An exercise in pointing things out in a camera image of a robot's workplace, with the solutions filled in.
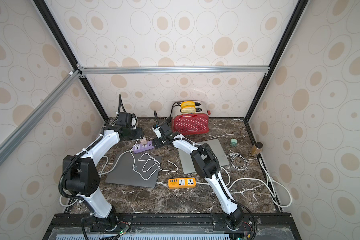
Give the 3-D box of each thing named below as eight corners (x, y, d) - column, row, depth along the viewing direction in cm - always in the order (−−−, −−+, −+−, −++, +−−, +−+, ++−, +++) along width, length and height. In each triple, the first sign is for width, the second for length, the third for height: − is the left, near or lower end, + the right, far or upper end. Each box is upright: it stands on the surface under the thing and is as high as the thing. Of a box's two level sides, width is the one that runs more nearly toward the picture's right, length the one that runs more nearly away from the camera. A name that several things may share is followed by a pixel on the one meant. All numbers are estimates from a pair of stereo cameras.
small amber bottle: (250, 155, 101) (256, 147, 93) (248, 150, 103) (254, 141, 95) (257, 155, 101) (263, 147, 93) (255, 150, 103) (261, 141, 95)
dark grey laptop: (109, 182, 89) (104, 178, 84) (121, 155, 101) (117, 150, 96) (154, 188, 87) (152, 184, 82) (161, 160, 99) (160, 155, 94)
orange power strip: (168, 188, 87) (167, 186, 84) (168, 179, 90) (168, 177, 88) (195, 188, 87) (196, 186, 84) (195, 179, 90) (195, 177, 88)
